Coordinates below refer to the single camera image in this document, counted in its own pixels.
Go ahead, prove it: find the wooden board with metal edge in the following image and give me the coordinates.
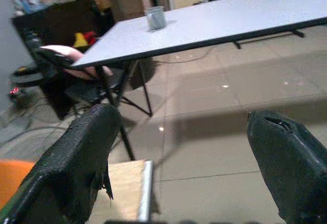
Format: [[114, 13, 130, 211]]
[[88, 159, 154, 222]]

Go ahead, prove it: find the white printed bag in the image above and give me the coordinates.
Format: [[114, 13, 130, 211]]
[[10, 0, 41, 14]]

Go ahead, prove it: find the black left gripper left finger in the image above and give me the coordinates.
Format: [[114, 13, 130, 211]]
[[0, 103, 123, 224]]

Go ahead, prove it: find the grey mug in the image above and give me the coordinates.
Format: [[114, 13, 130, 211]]
[[144, 6, 167, 31]]

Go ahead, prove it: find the red soft toy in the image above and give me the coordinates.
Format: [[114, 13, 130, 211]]
[[83, 31, 100, 45]]

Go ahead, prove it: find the grey floor cable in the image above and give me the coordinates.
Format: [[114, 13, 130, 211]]
[[0, 98, 77, 148]]

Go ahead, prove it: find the orange seat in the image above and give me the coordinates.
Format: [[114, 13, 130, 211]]
[[0, 159, 36, 208]]

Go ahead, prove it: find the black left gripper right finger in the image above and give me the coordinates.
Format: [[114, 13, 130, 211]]
[[246, 109, 327, 224]]

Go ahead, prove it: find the power strip with red light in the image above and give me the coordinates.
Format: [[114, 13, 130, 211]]
[[8, 87, 28, 101]]

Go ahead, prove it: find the yellow soft toy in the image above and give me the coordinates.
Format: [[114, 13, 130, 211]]
[[73, 32, 87, 49]]

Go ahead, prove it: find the round black robot vacuum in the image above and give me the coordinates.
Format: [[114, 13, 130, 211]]
[[10, 64, 44, 88]]

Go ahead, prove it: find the pink pillow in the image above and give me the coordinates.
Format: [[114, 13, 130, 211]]
[[40, 44, 113, 81]]

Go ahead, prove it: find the black folding chair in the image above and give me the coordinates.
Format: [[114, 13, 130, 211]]
[[32, 46, 136, 109]]

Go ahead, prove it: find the dark wooden cabinet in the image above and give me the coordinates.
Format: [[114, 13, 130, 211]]
[[11, 0, 116, 120]]

